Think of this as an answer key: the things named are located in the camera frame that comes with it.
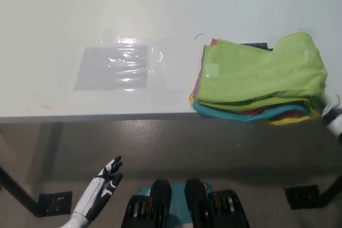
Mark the black tape patch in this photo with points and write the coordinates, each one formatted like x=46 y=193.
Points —
x=256 y=45

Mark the cyan microfibre cloth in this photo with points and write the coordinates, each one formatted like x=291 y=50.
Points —
x=213 y=111

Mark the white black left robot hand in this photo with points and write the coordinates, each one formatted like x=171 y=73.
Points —
x=102 y=190

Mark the clear plastic sheet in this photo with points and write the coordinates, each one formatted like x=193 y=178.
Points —
x=107 y=75

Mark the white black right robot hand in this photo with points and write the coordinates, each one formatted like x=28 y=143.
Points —
x=335 y=122

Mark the yellow microfibre cloth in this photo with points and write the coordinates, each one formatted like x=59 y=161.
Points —
x=288 y=121

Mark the green microfibre cloth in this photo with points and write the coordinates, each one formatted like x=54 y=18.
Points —
x=253 y=73

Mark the clear plastic film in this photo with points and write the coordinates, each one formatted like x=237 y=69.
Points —
x=155 y=54

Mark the black floor plate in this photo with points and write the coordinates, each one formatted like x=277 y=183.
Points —
x=302 y=197
x=56 y=203

